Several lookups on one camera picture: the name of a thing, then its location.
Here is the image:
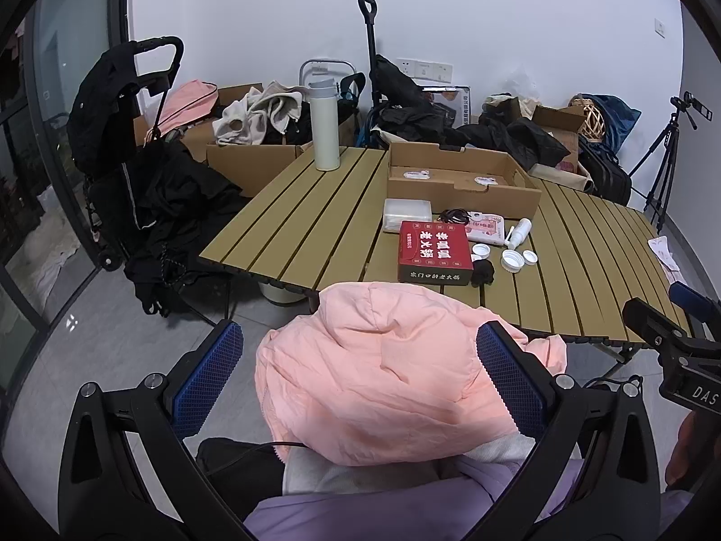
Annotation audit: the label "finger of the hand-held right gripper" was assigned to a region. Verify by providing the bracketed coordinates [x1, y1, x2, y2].
[669, 280, 721, 325]
[622, 297, 691, 351]

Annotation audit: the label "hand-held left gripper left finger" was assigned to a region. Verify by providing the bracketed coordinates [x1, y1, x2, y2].
[58, 318, 265, 541]

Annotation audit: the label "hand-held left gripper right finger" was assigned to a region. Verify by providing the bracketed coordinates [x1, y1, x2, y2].
[476, 320, 661, 541]

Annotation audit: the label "white spray bottle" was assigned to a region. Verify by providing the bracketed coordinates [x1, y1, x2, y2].
[503, 218, 533, 249]

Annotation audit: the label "red printed box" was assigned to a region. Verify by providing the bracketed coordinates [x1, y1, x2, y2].
[397, 220, 474, 284]

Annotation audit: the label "pink wet wipes pack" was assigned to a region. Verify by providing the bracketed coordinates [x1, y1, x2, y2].
[464, 211, 507, 247]

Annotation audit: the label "shallow cardboard tray box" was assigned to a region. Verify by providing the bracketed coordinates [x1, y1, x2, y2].
[387, 141, 543, 220]

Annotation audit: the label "person's right hand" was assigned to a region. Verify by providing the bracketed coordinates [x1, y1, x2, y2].
[666, 413, 702, 494]

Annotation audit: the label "pink white packet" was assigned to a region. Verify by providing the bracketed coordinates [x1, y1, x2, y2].
[648, 235, 686, 281]

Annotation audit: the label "black cloth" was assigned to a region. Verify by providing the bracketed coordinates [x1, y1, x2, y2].
[196, 436, 289, 513]

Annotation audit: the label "white bucket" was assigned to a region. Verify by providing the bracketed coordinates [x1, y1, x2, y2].
[259, 280, 312, 308]

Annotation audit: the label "pink puffer jacket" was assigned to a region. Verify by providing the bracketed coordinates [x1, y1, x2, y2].
[255, 282, 567, 467]

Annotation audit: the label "black tripod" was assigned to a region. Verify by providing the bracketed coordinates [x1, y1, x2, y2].
[628, 111, 684, 233]

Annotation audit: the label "black backpack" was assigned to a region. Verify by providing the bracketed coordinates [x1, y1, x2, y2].
[577, 141, 633, 207]

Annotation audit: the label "beige tote cloth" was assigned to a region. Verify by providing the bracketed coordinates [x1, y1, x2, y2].
[528, 162, 596, 193]

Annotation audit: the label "black clothes pile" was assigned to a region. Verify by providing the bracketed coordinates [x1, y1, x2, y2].
[124, 140, 250, 317]

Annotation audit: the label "blue bag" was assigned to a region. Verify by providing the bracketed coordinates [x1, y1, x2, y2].
[580, 93, 642, 154]

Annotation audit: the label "purple pants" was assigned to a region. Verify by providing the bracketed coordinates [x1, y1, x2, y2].
[242, 455, 587, 541]

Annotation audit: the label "woven basket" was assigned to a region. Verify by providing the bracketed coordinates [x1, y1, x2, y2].
[568, 96, 605, 143]

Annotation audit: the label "open cardboard box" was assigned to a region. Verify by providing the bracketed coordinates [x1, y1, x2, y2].
[494, 96, 587, 177]

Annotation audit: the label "large cardboard box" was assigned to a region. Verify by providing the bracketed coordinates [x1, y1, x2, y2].
[133, 84, 361, 199]

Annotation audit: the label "beige clothes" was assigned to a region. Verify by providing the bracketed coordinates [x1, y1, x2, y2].
[213, 82, 308, 148]

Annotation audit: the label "pink backpack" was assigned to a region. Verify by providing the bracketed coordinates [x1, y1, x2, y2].
[146, 80, 219, 146]

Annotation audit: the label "white thermos bottle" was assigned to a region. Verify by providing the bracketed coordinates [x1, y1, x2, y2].
[307, 79, 341, 172]

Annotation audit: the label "black stroller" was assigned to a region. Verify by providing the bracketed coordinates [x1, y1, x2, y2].
[66, 37, 187, 271]

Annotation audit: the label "printed appliance box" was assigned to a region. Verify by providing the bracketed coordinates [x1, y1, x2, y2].
[420, 83, 472, 125]

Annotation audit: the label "glass sliding door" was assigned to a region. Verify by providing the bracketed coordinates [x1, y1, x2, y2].
[0, 0, 134, 362]

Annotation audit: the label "black strap bag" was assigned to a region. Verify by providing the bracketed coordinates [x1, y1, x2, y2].
[337, 72, 368, 120]

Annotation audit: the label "white wall outlet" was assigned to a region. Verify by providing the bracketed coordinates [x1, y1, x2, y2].
[396, 58, 454, 81]

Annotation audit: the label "white metal frame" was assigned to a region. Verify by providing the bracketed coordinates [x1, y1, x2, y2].
[298, 58, 353, 92]

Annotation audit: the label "black trolley handle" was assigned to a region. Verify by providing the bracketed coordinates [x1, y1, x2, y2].
[357, 0, 380, 109]

